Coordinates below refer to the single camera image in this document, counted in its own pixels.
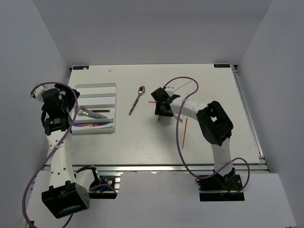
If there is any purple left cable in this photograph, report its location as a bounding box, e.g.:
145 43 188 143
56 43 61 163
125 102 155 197
22 82 118 228

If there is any orange chopstick lower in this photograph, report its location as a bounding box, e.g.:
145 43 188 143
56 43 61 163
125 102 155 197
182 117 188 149

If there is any silver spoon patterned handle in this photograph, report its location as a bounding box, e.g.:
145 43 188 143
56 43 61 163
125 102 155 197
128 85 145 115

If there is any fork with pink handle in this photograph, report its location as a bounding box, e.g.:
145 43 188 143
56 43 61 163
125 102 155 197
76 107 108 119

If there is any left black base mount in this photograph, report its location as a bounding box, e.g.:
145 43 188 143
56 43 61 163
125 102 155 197
74 165 117 199

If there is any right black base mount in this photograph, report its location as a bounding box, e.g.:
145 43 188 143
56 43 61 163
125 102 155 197
195 174 245 202

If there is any blue label sticker right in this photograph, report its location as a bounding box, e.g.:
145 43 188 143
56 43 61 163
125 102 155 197
213 64 231 68

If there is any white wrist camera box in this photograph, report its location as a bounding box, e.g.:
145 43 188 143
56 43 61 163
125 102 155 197
30 83 48 102

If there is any blue label sticker left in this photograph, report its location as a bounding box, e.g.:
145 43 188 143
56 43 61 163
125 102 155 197
73 66 89 70

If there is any blue label sticker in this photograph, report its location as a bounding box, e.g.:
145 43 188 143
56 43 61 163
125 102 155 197
213 64 231 68
73 66 89 70

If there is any silver spoon iridescent handle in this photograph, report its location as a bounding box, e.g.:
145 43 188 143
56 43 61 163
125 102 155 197
173 114 183 123

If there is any white divided cutlery tray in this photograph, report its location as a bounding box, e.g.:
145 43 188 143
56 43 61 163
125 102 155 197
72 83 117 135

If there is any iridescent rainbow knife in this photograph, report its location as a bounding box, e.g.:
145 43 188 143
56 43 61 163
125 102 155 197
73 122 111 127

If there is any purple cable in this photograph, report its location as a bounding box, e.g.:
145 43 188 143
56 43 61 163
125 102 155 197
163 76 251 195
22 82 118 228

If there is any aluminium table frame rail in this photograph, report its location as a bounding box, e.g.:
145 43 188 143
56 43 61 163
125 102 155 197
231 65 270 172

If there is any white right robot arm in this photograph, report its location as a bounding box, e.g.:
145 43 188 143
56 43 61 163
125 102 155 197
151 87 235 190

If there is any knife with teal handle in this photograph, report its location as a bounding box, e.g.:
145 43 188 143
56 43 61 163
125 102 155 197
77 112 108 119

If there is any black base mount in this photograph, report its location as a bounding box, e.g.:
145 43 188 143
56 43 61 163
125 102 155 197
74 165 117 199
195 174 245 202

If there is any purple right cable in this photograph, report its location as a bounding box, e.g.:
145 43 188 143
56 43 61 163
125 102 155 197
163 76 251 195

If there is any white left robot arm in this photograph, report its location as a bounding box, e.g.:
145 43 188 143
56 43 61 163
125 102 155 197
41 84 100 219

